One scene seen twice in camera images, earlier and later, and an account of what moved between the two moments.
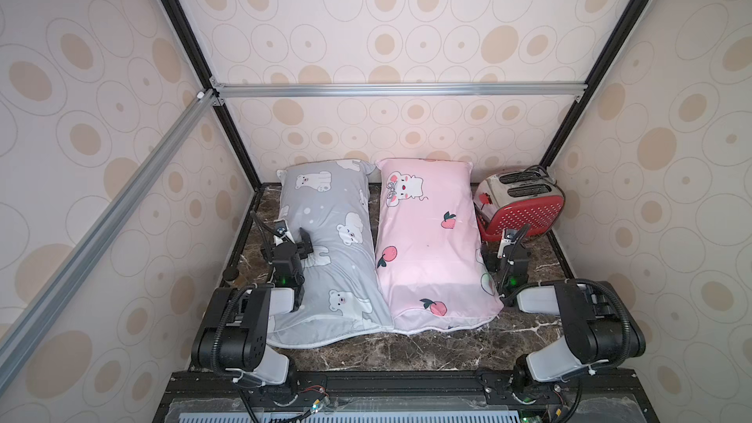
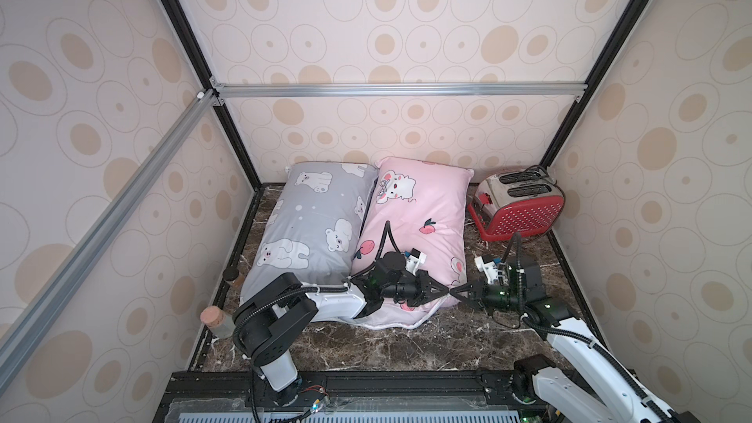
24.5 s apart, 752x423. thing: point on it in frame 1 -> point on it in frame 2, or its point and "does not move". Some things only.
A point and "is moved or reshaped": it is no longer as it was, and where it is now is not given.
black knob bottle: [230, 274] does not move
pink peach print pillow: [433, 273] is moved or reshaped
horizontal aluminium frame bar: [397, 90] does not move
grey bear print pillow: [344, 293] is moved or reshaped
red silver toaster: [516, 198] does not move
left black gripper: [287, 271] -> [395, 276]
